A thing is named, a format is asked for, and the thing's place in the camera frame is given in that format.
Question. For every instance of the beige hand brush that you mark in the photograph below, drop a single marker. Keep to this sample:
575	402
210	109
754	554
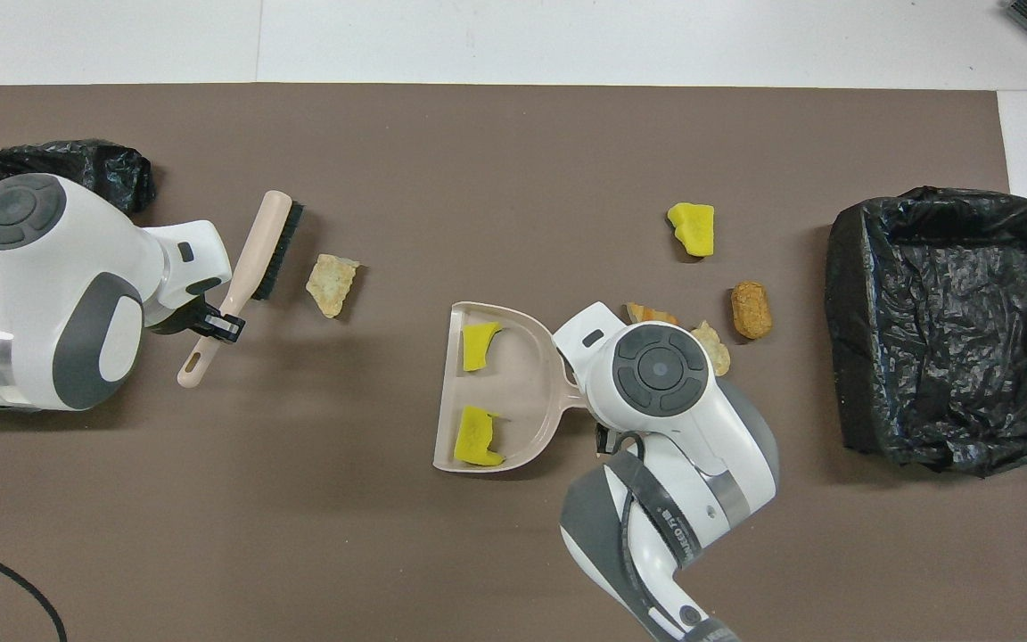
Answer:
255	250

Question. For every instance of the beige plastic dustpan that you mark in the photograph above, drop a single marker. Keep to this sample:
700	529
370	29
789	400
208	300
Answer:
527	392

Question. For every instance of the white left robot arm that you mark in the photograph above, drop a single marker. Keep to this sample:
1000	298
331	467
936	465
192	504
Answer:
59	294

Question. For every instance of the black bag lined bin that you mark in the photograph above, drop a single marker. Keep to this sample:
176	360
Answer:
941	330
103	169

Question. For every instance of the small curved yellow sponge piece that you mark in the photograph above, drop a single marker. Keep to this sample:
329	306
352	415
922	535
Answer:
478	348

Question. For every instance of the pale lumpy bread chunk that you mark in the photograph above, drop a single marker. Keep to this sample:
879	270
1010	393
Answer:
717	348

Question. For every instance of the brown fried nugget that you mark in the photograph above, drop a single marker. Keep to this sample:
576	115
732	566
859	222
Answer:
751	309

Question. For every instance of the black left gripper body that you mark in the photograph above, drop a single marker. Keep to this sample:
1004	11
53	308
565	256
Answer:
224	325

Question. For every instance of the orange striped bread piece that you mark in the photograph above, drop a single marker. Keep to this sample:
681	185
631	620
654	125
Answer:
649	313

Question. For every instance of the yellow wedge sponge piece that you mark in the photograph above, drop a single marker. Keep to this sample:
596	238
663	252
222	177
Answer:
692	229

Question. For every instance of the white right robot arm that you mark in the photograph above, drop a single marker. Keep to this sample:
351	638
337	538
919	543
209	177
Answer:
683	428

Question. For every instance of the tan bread chunk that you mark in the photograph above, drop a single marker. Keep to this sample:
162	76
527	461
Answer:
332	285

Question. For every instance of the yellow notched sponge piece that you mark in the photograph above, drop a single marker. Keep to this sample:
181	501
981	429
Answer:
476	439

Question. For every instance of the brown table mat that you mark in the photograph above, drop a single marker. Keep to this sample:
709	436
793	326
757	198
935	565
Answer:
513	125

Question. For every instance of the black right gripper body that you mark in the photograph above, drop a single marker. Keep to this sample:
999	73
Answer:
607	439

